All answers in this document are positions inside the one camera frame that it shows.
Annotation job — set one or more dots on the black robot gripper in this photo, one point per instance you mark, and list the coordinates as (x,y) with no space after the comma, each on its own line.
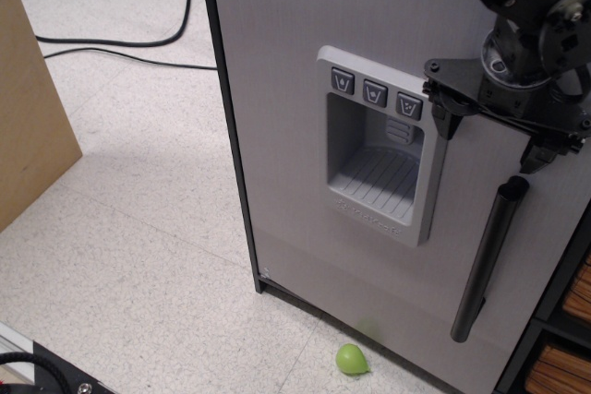
(521,81)

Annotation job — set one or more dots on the grey toy fridge door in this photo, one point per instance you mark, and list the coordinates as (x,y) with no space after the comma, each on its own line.
(392,158)

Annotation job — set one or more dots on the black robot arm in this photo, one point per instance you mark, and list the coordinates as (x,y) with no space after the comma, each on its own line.
(548,19)

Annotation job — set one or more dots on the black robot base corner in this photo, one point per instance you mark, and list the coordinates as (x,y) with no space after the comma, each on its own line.
(29,367)

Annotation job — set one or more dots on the upper wicker basket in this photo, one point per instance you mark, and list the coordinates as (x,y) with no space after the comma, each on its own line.
(576,301)

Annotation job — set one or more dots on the green toy pear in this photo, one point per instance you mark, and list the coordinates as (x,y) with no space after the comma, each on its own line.
(351,361)

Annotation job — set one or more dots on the light wooden panel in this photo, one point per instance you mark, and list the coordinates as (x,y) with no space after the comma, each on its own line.
(38,144)

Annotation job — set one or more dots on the black fridge door handle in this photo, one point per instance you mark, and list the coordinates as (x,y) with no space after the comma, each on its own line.
(506,202)

